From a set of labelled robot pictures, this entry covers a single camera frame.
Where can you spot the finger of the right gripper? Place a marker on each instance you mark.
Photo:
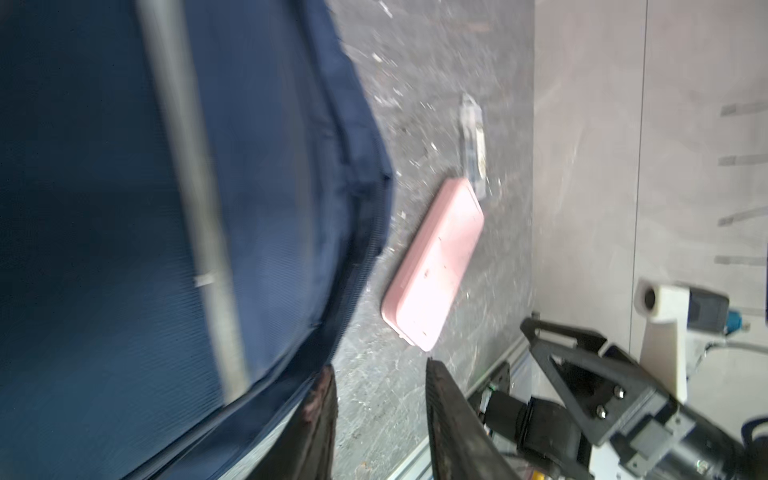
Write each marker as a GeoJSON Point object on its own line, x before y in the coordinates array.
{"type": "Point", "coordinates": [605, 392]}

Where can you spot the small clear plastic object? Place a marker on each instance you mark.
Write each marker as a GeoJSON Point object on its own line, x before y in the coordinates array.
{"type": "Point", "coordinates": [473, 145]}

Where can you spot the pink pencil case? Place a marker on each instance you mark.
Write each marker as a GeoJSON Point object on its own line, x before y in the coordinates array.
{"type": "Point", "coordinates": [420, 296]}

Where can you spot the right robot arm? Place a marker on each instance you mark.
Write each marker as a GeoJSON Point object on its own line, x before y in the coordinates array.
{"type": "Point", "coordinates": [543, 433]}

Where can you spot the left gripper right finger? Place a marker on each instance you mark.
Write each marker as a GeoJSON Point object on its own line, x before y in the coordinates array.
{"type": "Point", "coordinates": [459, 445]}

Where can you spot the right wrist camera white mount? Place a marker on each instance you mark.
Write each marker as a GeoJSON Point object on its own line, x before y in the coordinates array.
{"type": "Point", "coordinates": [681, 323]}

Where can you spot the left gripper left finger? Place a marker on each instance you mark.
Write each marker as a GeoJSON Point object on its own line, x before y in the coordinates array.
{"type": "Point", "coordinates": [305, 448]}

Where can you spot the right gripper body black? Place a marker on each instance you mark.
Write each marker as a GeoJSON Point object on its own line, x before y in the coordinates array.
{"type": "Point", "coordinates": [643, 429]}

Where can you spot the navy blue student backpack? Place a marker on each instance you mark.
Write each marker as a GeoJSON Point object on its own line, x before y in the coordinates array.
{"type": "Point", "coordinates": [193, 194]}

